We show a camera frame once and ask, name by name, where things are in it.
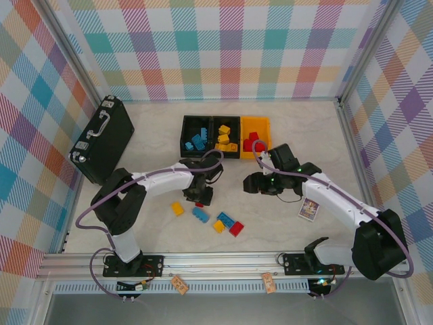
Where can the yellow lego brick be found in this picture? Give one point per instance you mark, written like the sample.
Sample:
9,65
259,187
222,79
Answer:
177,208
220,146
220,226
223,138
224,129
232,147

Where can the long blue lego brick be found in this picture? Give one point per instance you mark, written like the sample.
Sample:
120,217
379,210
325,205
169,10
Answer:
200,215
196,139
203,132
226,219

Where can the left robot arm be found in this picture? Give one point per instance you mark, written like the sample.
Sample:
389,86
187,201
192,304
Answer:
118,206

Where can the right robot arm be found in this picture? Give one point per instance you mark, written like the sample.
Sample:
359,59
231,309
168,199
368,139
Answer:
379,243

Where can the colourful playing card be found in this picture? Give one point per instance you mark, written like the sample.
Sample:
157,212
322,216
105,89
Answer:
309,209

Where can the yellow plastic bin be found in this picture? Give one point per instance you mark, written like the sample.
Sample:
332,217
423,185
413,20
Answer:
262,127

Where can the black plastic bin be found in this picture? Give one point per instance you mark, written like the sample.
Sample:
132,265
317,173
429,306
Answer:
235,127
189,127

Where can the orange paper ticket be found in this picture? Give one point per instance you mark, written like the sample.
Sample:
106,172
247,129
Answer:
179,285
268,282

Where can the yellow power connector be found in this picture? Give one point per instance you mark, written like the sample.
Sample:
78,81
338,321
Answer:
142,286
321,282

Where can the black briefcase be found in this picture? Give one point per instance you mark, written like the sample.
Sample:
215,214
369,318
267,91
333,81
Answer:
105,145

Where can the grey metal shelf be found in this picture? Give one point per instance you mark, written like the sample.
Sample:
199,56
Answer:
220,309

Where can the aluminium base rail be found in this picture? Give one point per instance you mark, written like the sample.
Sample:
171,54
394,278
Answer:
220,260

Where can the aluminium frame post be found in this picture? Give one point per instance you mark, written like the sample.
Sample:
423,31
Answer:
67,44
372,44

